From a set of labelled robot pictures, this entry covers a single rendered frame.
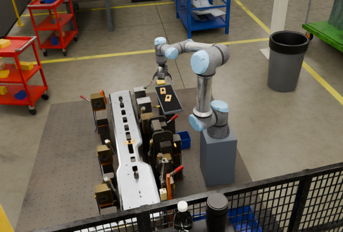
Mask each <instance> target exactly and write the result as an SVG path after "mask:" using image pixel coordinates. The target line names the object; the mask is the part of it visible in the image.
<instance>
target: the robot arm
mask: <svg viewBox="0 0 343 232"><path fill-rule="evenodd" d="M183 53H190V54H193V55H192V57H191V66H192V69H193V71H194V72H195V74H196V75H197V96H196V106H195V107H194V108H193V114H191V115H190V116H189V122H190V124H191V126H192V127H193V128H194V129H195V130H196V131H198V132H200V131H203V130H204V129H206V128H207V134H208V136H209V137H211V138H213V139H217V140H221V139H225V138H227V137H228V136H229V134H230V128H229V125H228V113H229V106H228V104H227V103H226V102H224V101H221V100H214V101H212V102H211V89H212V77H213V76H214V75H215V74H216V68H217V67H219V66H222V65H224V64H225V63H226V62H227V61H228V59H229V56H230V52H229V50H228V48H227V47H226V46H225V45H223V44H218V43H215V44H213V45H212V44H205V43H198V42H193V41H192V40H191V39H189V40H185V41H182V42H179V43H176V44H172V45H168V44H167V43H166V39H165V38H163V37H158V38H156V39H155V54H156V55H155V57H156V62H157V63H158V64H159V65H158V66H157V71H156V72H155V73H154V75H153V80H152V86H154V84H155V82H156V80H165V77H166V76H167V80H169V81H170V83H171V85H172V86H174V81H173V78H172V75H171V74H170V73H169V72H168V65H166V64H165V63H166V62H167V58H168V59H171V60H174V59H175V58H177V56H178V55H180V54H183ZM210 102H211V103H210Z"/></svg>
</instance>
